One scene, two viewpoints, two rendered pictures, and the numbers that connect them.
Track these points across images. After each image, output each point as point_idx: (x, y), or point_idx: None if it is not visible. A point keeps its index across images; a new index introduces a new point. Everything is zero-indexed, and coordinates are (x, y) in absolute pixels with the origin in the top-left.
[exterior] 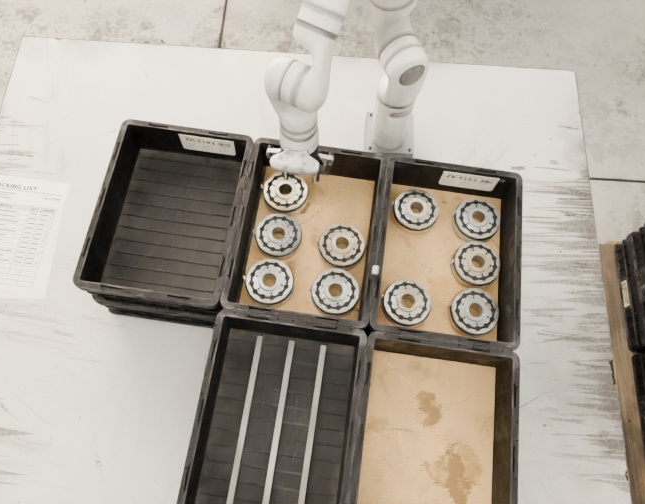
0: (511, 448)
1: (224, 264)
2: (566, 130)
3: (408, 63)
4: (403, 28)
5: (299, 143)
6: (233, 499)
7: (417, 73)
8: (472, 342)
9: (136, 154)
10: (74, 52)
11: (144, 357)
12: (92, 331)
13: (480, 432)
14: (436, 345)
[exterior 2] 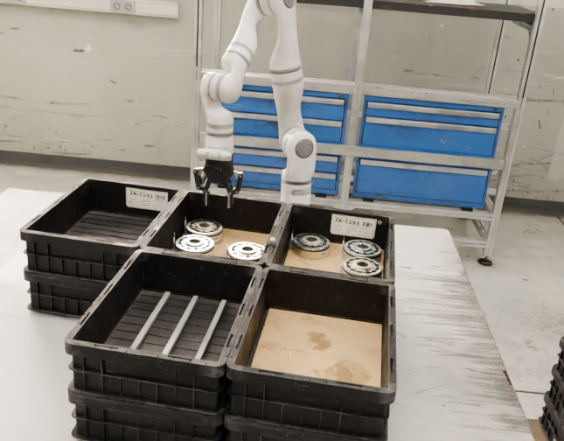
0: (389, 325)
1: (148, 232)
2: (444, 253)
3: (300, 136)
4: (297, 122)
5: (219, 139)
6: None
7: (308, 147)
8: (353, 276)
9: (87, 210)
10: (46, 196)
11: (50, 339)
12: (5, 321)
13: (368, 356)
14: (322, 276)
